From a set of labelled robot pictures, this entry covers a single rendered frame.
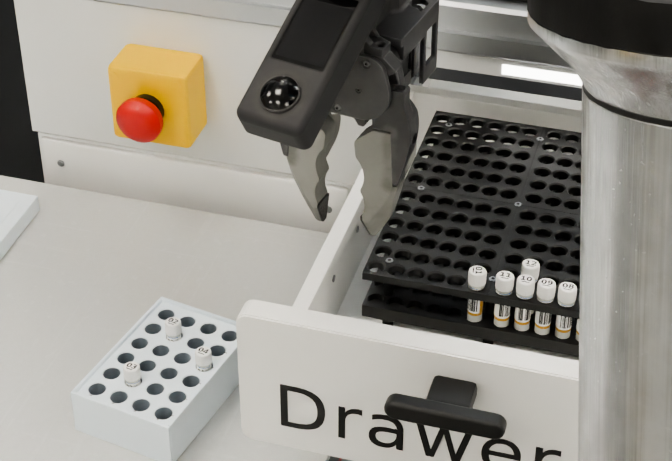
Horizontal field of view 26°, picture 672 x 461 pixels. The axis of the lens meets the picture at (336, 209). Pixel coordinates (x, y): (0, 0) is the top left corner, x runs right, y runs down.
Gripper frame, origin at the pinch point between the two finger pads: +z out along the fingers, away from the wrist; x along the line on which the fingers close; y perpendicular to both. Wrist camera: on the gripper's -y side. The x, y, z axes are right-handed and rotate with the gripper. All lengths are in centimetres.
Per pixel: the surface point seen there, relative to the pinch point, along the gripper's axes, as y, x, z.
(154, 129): 13.3, 23.6, 7.2
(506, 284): 2.2, -11.2, 3.6
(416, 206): 9.1, -1.6, 4.5
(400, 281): 0.7, -4.1, 4.7
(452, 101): 25.6, 2.1, 5.5
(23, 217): 9.3, 35.4, 17.2
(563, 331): 3.0, -15.2, 6.8
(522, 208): 12.3, -8.7, 4.5
